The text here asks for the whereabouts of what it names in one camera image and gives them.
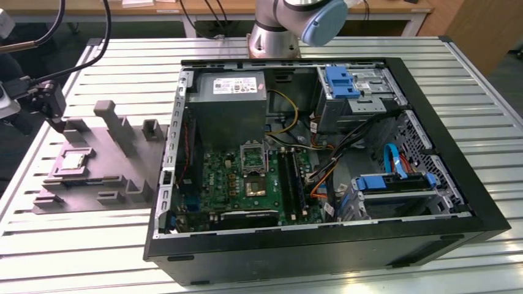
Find black cable with silver plug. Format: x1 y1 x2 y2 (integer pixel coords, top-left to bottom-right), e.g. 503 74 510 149
179 0 226 40

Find orange wires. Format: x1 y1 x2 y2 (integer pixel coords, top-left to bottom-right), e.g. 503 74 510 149
309 177 333 203

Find grey power supply unit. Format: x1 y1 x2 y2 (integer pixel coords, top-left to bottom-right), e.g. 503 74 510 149
186 72 270 151

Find wooden cabinet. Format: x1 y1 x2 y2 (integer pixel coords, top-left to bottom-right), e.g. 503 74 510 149
419 0 523 77

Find black PC case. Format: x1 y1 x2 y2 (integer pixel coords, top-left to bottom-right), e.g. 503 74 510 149
143 56 513 287

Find green motherboard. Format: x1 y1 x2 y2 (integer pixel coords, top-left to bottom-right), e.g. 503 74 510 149
171 143 329 233

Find flat blue data cable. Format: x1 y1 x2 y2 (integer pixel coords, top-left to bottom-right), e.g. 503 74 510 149
383 143 410 180

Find black graphics card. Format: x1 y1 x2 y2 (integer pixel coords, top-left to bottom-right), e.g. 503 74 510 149
219 209 282 230

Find hard disk in blue carrier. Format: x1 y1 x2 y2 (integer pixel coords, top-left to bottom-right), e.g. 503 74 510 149
355 171 439 193

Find black cable with brass plug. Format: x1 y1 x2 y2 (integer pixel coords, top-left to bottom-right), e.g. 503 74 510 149
0 0 67 55

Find yellow wire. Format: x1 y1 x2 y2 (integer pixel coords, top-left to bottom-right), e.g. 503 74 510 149
265 88 299 135

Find silver CPU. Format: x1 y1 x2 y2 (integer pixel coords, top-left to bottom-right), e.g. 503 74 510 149
56 152 87 170

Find wooden desk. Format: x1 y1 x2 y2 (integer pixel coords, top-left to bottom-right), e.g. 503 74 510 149
0 0 434 38

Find black cable bundle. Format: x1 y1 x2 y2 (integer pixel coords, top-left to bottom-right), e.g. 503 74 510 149
306 110 402 184

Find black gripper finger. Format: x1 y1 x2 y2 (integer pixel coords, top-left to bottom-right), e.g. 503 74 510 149
31 80 67 133
8 113 34 136

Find RAM stick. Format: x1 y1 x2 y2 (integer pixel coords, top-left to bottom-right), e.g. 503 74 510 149
60 179 106 187

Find long black cable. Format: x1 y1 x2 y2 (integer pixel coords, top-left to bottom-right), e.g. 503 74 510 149
27 0 114 85

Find small white box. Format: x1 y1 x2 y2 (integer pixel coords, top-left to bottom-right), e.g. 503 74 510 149
122 0 156 9

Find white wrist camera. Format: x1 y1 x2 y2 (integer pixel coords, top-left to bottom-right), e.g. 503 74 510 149
0 88 14 119

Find metal drive cage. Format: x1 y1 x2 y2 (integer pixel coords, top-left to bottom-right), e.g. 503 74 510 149
315 64 410 133

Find black RAM slot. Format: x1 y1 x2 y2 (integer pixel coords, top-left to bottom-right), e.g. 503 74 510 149
278 146 299 220

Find CPU socket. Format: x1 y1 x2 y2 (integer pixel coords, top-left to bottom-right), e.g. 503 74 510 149
245 176 270 198

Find blue drive carrier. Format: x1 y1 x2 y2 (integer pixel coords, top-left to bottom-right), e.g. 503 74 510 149
326 66 361 99

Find metal disk bay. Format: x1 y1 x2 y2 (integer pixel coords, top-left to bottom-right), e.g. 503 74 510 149
351 183 471 221

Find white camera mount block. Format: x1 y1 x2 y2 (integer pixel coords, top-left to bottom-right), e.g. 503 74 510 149
0 8 12 39

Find metal socket cover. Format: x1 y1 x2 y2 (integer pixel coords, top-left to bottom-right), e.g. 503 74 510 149
239 141 267 176

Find grey parts rack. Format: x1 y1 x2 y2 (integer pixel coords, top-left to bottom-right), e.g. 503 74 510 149
31 100 171 215

